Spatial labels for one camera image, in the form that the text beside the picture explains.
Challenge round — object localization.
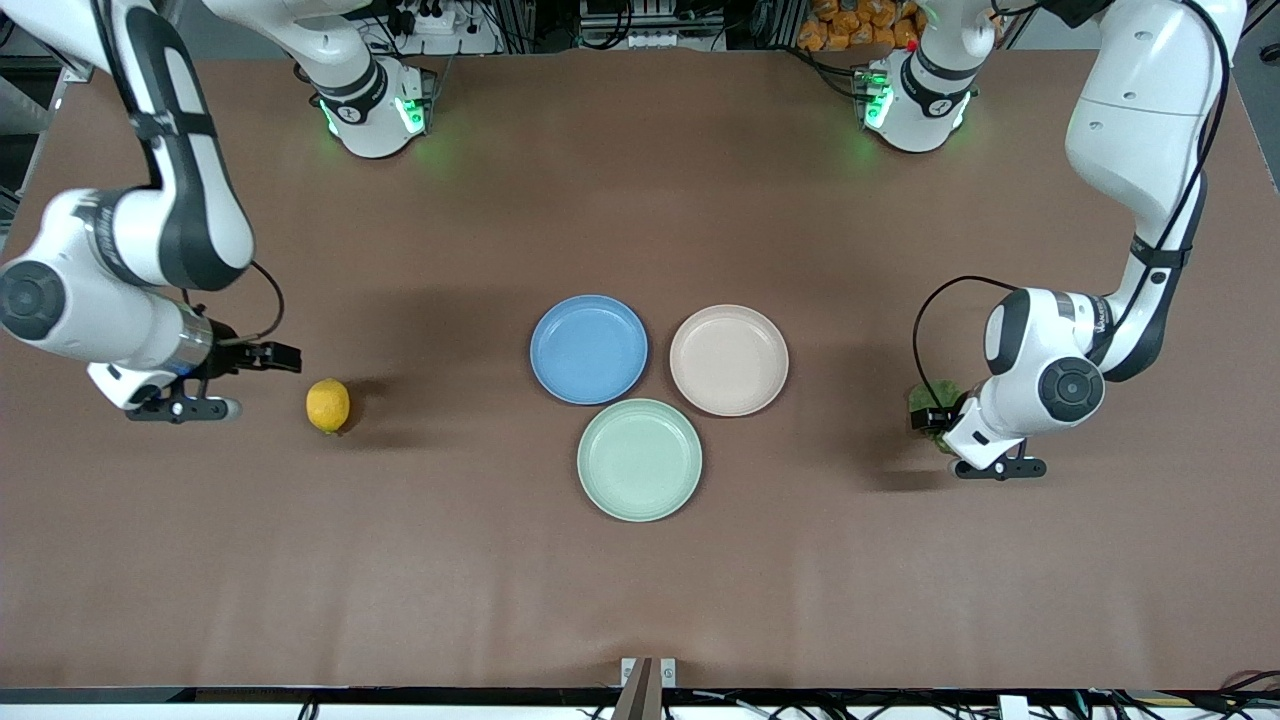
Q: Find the green lettuce leaf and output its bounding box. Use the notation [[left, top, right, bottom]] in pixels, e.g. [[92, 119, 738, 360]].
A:
[[907, 380, 967, 453]]

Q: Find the yellow lemon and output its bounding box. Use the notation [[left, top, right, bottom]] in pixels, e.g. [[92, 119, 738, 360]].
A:
[[306, 378, 352, 435]]

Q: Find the beige plate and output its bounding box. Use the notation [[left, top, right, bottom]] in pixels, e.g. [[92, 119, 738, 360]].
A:
[[669, 304, 791, 418]]

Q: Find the pale green plate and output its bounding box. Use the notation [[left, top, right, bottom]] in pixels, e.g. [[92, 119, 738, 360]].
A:
[[576, 398, 704, 523]]

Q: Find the blue plate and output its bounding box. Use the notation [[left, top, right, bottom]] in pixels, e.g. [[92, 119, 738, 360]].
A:
[[529, 294, 650, 406]]

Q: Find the white power strip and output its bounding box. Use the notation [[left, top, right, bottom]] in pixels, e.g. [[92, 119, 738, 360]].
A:
[[385, 0, 501, 57]]

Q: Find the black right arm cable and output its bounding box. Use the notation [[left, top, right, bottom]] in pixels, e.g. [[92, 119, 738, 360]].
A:
[[183, 260, 286, 347]]

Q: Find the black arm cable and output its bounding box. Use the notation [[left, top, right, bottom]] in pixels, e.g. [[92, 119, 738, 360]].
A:
[[183, 260, 286, 347], [911, 0, 1233, 413]]

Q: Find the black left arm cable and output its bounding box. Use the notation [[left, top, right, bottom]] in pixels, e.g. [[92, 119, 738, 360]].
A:
[[911, 0, 1233, 413]]

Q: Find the metal table edge bracket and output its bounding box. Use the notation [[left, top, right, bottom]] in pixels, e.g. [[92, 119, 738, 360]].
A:
[[612, 656, 678, 720]]

